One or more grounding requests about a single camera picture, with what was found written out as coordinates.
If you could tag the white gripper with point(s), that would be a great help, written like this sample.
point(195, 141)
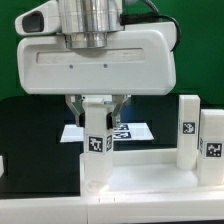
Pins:
point(136, 61)

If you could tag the white desk top tray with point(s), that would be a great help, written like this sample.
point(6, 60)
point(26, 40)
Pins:
point(146, 171)

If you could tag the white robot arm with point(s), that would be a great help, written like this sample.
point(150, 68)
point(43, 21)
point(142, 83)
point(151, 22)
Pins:
point(91, 47)

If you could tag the white marker sheet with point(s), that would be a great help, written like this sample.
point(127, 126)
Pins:
point(126, 132)

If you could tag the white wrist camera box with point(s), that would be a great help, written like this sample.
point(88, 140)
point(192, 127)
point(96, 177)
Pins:
point(42, 20)

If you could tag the white L-shaped obstacle wall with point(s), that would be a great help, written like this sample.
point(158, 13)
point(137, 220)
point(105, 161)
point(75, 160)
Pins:
point(115, 208)

